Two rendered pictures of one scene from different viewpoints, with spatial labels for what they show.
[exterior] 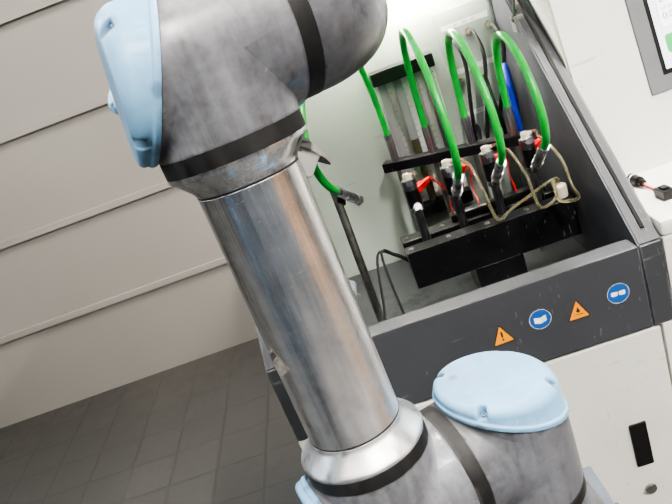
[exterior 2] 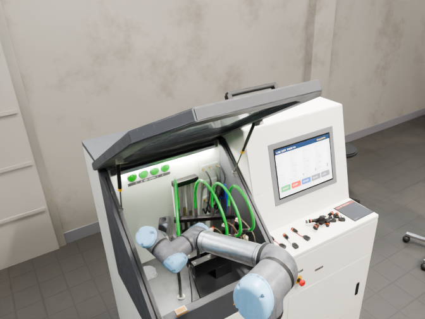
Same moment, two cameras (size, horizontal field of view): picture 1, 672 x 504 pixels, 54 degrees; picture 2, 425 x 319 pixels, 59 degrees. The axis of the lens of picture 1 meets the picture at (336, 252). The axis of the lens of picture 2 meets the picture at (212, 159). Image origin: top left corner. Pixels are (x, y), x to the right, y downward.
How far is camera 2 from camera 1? 98 cm
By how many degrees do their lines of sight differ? 31
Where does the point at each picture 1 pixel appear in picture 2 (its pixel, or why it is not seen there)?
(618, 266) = not seen: hidden behind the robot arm
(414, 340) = (209, 307)
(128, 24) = (267, 296)
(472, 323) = (228, 299)
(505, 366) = not seen: outside the picture
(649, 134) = (273, 219)
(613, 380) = not seen: hidden behind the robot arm
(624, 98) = (267, 207)
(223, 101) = (279, 309)
